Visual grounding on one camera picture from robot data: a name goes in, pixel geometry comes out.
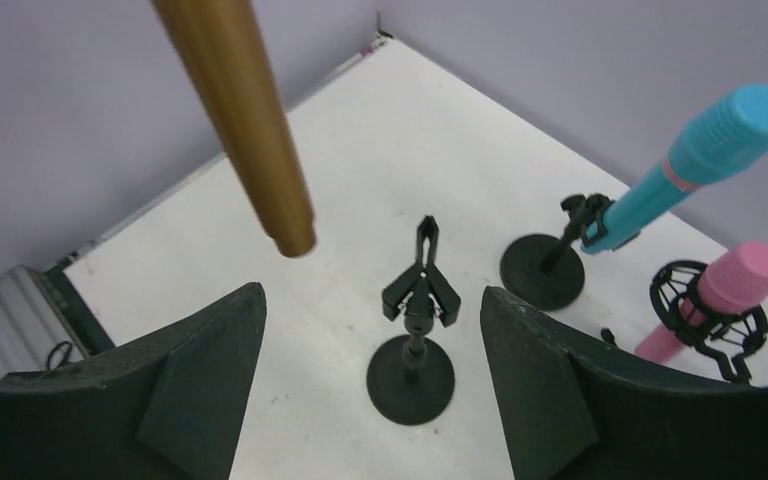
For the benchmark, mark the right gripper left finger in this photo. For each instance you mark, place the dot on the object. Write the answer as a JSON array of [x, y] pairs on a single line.
[[168, 405]]

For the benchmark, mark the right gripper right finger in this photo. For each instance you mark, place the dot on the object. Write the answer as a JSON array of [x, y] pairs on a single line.
[[575, 407]]

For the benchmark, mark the gold mic black stand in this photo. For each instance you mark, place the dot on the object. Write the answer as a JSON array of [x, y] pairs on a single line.
[[410, 378]]

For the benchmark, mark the gold microphone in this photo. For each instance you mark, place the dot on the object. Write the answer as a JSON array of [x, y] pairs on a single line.
[[223, 52]]

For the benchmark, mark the cyan mic black stand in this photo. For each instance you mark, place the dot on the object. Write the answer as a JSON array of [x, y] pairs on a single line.
[[545, 271]]

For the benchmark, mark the pink microphone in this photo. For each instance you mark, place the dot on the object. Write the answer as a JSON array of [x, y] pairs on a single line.
[[738, 280]]

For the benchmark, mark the cyan microphone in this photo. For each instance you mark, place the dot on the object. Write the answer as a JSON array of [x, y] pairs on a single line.
[[725, 139]]

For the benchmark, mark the black tripod shock mount stand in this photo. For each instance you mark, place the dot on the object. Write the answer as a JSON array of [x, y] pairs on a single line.
[[686, 322]]

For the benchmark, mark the aluminium frame rail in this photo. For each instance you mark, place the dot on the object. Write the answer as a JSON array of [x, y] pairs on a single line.
[[34, 334]]

